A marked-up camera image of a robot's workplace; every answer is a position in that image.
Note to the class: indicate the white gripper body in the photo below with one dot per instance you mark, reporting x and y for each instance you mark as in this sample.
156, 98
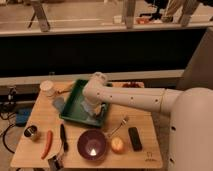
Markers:
92, 109

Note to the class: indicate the yellow blue sponge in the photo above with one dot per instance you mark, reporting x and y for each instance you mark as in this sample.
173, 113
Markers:
92, 115

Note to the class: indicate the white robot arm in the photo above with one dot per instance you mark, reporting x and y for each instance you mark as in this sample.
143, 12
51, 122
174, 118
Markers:
191, 124

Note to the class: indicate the white plastic cup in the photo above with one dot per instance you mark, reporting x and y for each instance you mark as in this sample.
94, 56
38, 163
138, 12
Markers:
47, 87

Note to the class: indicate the metal cup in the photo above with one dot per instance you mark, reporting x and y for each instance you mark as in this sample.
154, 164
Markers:
32, 133

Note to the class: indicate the green plastic tray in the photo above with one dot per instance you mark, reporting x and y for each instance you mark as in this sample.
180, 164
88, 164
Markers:
74, 112

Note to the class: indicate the purple bowl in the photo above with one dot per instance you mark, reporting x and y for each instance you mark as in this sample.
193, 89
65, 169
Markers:
92, 145

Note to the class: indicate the light blue cloth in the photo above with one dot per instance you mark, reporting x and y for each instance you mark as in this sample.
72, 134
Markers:
59, 103

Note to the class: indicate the yellow round fruit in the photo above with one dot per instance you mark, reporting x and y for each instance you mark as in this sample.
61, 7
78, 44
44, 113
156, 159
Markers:
117, 145

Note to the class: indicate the black remote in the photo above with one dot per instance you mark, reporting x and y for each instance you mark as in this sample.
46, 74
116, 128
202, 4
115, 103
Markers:
135, 139

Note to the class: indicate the orange carrot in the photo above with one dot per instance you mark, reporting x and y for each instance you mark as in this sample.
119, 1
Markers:
49, 138

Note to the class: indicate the small metal clip object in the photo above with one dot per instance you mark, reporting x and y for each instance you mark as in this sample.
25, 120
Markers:
55, 163

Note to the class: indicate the blue box on floor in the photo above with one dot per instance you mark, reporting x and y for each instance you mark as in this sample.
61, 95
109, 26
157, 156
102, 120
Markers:
22, 117

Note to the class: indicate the black handled knife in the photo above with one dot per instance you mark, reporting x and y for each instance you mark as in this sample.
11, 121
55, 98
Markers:
63, 138

